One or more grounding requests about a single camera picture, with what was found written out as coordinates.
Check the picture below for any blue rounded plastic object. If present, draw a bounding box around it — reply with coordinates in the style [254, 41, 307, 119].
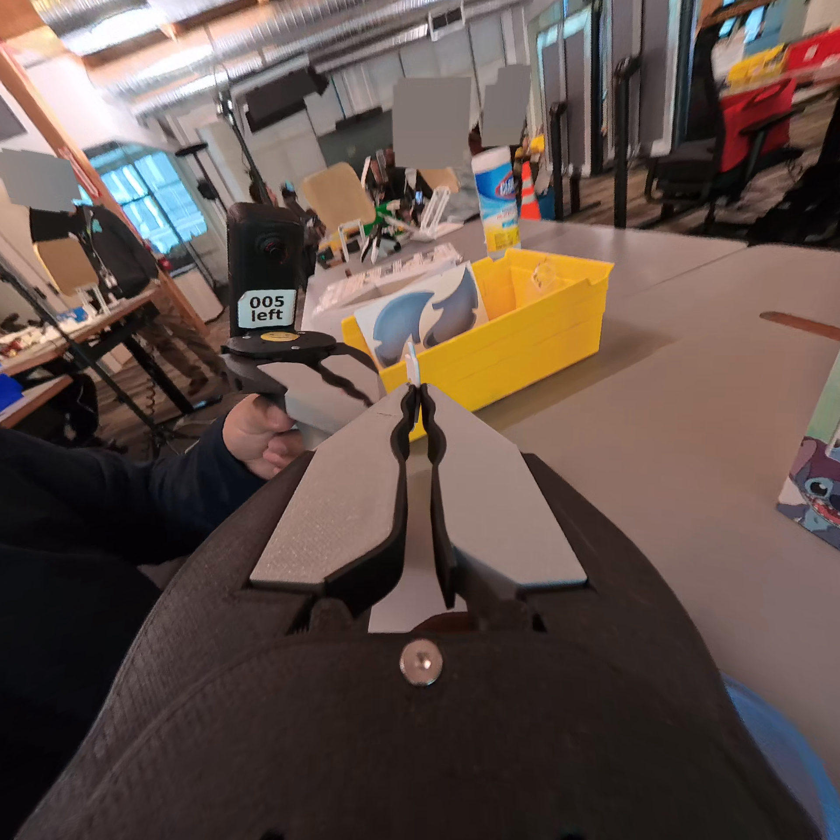
[721, 675, 840, 840]

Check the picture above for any brown wooden strip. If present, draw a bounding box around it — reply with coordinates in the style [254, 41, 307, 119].
[759, 311, 840, 343]

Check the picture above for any black hanging monitor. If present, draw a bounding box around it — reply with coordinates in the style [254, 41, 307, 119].
[244, 66, 330, 134]

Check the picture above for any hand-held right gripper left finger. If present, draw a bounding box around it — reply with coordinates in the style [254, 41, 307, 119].
[248, 382, 421, 614]

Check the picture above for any clear plastic bag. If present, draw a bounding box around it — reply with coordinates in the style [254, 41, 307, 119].
[511, 255, 580, 309]

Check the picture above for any white sheet with blue shapes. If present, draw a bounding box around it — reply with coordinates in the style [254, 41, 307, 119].
[353, 261, 491, 370]

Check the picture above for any red wall sign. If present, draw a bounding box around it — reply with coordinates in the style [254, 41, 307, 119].
[56, 147, 99, 198]

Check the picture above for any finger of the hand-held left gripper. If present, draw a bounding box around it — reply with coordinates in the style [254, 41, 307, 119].
[314, 344, 389, 409]
[257, 360, 371, 435]

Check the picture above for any Stitch cartoon sticker sheet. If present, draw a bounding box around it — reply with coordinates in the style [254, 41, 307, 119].
[776, 351, 840, 553]

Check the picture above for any yellow plastic bin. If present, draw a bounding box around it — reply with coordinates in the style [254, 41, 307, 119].
[340, 247, 616, 442]

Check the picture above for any person's left hand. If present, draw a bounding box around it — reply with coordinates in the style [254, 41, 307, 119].
[222, 392, 308, 480]

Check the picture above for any grey partition panel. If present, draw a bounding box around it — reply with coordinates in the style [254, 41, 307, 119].
[610, 0, 697, 158]

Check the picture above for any large window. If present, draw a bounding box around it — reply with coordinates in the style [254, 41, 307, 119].
[85, 141, 207, 253]

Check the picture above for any brown cardboard sheet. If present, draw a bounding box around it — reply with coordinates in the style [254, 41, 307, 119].
[36, 239, 99, 296]

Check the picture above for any orange traffic cone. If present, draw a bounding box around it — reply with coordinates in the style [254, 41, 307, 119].
[520, 159, 543, 222]

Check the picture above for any row of yellow bins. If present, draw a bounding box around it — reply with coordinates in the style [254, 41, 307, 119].
[727, 45, 788, 93]

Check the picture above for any black office chair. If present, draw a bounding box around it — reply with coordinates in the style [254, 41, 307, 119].
[643, 26, 805, 227]

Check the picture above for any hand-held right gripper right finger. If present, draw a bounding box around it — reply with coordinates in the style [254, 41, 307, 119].
[420, 382, 589, 611]

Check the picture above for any black tripod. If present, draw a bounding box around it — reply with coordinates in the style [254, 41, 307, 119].
[0, 256, 198, 454]

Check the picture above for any wooden side table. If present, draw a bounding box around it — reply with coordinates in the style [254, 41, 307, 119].
[0, 289, 161, 382]

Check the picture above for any person's left forearm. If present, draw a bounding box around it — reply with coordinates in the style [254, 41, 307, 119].
[0, 416, 266, 568]

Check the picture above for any white wipes canister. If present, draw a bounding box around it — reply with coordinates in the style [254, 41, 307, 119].
[470, 146, 524, 258]

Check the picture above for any white plastic stand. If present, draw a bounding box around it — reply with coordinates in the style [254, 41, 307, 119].
[407, 187, 463, 240]

